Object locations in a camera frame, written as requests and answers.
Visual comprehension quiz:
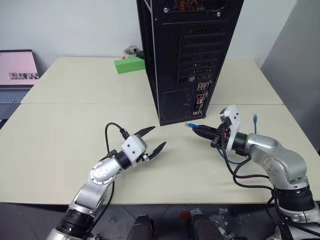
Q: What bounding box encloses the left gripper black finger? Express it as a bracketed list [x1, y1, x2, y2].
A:
[146, 141, 168, 161]
[132, 126, 157, 139]

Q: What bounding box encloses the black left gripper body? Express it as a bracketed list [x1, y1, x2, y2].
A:
[136, 152, 151, 164]

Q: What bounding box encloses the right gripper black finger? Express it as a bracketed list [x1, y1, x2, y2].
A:
[191, 127, 219, 142]
[199, 123, 221, 134]

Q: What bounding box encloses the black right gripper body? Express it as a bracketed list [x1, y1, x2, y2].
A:
[210, 121, 232, 149]

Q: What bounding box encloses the blue ethernet cable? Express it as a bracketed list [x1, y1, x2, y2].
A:
[184, 114, 260, 166]

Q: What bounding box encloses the black computer tower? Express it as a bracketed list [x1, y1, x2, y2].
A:
[136, 0, 245, 127]

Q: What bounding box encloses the green rectangular block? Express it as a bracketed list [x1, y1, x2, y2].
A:
[113, 56, 147, 75]

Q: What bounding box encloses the dark rounded shape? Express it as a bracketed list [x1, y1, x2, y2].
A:
[128, 214, 155, 240]

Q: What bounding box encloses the clear plastic bag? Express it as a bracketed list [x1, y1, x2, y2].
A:
[209, 206, 235, 240]

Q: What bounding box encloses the white tape roll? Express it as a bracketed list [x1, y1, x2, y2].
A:
[123, 44, 140, 60]

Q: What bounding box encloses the grey partition panel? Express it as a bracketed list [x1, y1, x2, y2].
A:
[259, 0, 320, 154]

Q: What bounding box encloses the open grey laptop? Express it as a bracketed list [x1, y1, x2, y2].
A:
[0, 49, 41, 121]

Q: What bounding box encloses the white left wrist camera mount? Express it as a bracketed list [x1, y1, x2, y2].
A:
[121, 134, 149, 169]

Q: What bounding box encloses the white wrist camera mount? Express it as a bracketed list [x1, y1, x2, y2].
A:
[121, 134, 149, 169]
[219, 104, 242, 151]

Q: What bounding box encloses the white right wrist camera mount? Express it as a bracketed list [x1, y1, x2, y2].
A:
[219, 104, 242, 151]

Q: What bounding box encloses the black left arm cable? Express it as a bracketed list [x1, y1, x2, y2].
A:
[87, 122, 130, 238]

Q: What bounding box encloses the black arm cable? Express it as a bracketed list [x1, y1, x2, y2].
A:
[219, 134, 291, 240]
[87, 122, 130, 238]

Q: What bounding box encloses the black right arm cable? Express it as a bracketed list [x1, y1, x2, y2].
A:
[219, 134, 291, 240]

